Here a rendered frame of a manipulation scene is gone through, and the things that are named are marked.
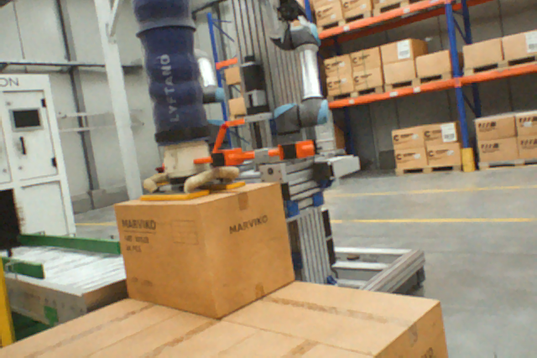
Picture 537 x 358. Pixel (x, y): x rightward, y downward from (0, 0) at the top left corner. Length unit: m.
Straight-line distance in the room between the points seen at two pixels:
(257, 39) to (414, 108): 8.05
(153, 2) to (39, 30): 10.72
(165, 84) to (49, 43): 10.79
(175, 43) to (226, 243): 0.79
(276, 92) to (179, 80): 0.82
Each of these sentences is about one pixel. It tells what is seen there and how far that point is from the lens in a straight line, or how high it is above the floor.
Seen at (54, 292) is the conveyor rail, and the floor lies 0.58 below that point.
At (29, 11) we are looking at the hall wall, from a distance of 12.67.
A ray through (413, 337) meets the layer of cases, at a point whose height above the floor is 0.51.
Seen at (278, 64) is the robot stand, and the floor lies 1.50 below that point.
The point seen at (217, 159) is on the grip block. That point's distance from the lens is 1.76.
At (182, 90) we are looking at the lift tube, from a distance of 1.88.
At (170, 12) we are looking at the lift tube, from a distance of 1.94.
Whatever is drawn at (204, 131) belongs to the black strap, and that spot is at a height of 1.19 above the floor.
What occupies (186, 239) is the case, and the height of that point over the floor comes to 0.82.
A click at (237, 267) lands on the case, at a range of 1.74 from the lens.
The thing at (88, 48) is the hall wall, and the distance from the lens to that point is 13.13.
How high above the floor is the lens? 1.13
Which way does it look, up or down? 3 degrees down
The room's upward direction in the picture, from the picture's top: 9 degrees counter-clockwise
